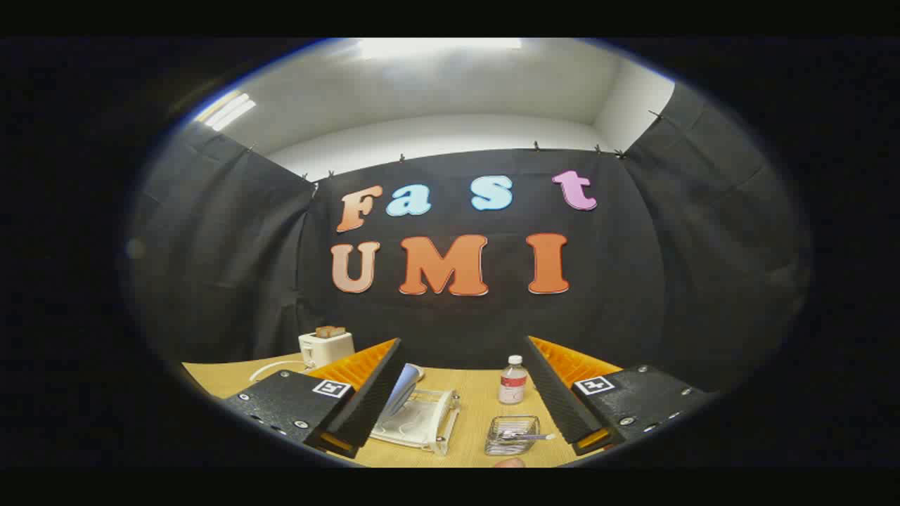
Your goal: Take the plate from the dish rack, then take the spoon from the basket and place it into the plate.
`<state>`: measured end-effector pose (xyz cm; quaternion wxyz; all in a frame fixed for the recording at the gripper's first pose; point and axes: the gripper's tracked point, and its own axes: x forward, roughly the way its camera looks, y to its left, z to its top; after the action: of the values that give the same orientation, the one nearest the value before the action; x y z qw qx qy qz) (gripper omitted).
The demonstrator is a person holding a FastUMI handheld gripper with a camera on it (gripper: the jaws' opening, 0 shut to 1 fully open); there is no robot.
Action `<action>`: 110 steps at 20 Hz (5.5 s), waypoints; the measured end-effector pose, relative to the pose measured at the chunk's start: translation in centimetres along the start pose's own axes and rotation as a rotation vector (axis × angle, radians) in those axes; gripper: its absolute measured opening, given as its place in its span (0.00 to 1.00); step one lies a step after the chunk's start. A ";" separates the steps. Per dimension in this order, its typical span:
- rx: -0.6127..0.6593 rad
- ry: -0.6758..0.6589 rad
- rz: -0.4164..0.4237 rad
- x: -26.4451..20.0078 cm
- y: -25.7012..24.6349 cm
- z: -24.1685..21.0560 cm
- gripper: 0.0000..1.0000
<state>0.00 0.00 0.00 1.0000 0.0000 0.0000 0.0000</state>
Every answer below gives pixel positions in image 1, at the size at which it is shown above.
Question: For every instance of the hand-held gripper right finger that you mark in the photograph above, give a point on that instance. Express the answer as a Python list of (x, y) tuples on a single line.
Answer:
[(559, 400)]

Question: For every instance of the toast slice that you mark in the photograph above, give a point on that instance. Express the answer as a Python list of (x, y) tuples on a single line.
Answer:
[(330, 331)]

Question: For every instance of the black backdrop cloth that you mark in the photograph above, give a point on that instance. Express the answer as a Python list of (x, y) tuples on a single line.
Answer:
[(457, 323)]

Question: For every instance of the white toaster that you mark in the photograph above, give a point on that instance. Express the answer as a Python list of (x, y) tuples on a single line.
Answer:
[(327, 350)]

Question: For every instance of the clear bottle with red label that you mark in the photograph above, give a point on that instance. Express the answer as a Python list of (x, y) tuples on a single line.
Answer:
[(512, 383)]

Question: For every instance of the ceiling light panel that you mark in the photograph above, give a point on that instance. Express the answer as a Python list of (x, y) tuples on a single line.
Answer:
[(225, 110)]

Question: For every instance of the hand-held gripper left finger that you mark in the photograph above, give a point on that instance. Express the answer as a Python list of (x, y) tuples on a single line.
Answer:
[(373, 400)]

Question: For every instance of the blue plate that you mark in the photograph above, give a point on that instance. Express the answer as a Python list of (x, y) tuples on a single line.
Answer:
[(402, 393)]

